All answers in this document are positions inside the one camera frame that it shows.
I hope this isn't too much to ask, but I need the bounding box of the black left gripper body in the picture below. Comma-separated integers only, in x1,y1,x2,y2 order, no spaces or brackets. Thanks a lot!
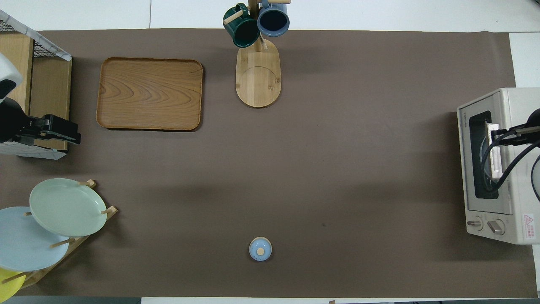
19,114,81,146

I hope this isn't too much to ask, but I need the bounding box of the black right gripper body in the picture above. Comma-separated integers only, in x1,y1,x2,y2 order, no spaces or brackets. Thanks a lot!
491,124,529,146

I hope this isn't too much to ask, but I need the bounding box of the glass oven door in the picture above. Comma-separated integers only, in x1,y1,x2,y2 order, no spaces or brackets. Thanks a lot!
458,90,514,216

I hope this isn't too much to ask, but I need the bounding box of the cream toaster oven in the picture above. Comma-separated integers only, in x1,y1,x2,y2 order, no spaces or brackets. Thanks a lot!
457,87,540,245

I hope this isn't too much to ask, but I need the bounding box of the wooden two-tier shelf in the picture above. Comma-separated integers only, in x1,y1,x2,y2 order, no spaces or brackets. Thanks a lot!
0,32,72,152

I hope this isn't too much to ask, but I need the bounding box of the pale green plate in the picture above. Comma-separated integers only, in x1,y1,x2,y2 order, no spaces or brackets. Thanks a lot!
29,178,108,237

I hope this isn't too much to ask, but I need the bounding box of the wooden serving tray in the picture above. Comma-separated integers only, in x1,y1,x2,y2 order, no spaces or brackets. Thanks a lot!
96,57,204,131

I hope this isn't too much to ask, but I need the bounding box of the wooden plate rack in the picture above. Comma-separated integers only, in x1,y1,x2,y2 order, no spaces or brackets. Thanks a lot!
17,179,119,290

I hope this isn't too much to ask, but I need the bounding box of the light blue plate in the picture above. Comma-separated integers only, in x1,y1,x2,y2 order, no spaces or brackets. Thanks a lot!
0,206,70,272

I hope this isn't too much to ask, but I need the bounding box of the yellow plate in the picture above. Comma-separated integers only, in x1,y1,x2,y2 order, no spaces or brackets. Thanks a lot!
0,267,26,302

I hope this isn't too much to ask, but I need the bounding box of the brown table mat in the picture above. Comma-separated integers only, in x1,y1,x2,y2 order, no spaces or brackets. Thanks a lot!
0,29,538,298

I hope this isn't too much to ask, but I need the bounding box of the wooden mug tree stand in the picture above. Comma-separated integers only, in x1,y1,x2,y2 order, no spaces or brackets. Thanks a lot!
223,0,292,109

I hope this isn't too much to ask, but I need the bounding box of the dark green mug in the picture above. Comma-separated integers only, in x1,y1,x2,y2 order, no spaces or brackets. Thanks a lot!
223,3,261,48

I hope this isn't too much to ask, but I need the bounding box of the blue mug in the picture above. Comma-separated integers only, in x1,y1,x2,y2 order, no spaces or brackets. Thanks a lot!
256,0,291,38

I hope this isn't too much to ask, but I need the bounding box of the wooden wire shelf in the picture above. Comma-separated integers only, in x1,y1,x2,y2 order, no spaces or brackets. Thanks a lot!
0,9,72,160

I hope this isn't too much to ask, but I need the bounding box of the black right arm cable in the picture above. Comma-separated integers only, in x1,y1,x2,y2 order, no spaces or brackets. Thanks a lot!
481,129,540,199

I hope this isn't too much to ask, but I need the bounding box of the black wire basket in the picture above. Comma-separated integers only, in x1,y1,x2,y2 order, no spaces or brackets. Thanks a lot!
0,19,57,60

